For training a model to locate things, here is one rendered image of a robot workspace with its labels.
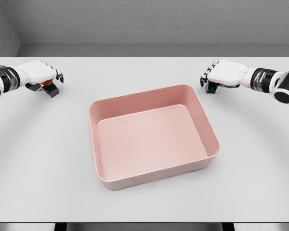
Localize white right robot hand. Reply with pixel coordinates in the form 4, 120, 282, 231
200, 59, 247, 90

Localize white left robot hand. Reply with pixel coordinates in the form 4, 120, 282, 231
18, 59, 65, 92

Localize pink plastic basket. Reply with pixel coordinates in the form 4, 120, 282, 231
88, 83, 221, 191

